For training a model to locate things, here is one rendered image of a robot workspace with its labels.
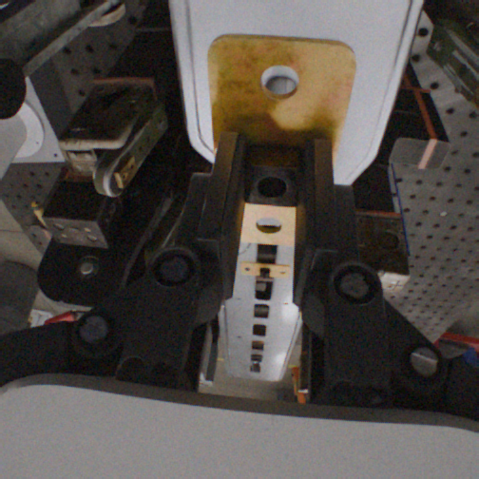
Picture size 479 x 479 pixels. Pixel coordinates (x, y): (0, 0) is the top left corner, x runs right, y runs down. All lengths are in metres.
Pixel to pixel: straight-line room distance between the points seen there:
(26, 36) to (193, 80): 0.19
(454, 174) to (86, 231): 0.78
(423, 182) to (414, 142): 0.48
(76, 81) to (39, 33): 0.59
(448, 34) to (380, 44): 0.06
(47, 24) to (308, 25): 0.22
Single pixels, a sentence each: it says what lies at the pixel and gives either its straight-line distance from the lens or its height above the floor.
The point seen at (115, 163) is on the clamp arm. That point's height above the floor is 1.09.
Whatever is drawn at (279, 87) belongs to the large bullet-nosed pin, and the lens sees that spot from 0.37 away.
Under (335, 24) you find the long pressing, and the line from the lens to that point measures 0.37.
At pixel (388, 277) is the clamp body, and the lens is 0.58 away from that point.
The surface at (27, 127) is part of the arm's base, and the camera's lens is 0.85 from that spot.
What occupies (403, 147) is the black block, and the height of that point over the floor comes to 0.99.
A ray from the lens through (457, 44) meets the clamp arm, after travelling 0.37.
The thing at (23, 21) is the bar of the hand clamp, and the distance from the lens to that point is 0.24.
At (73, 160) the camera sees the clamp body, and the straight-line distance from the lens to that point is 0.43.
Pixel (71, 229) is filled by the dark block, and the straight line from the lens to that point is 0.44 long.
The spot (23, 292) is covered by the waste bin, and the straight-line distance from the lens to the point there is 3.39.
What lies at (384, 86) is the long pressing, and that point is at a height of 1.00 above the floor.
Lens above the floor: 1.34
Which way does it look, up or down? 36 degrees down
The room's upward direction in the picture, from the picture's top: 171 degrees counter-clockwise
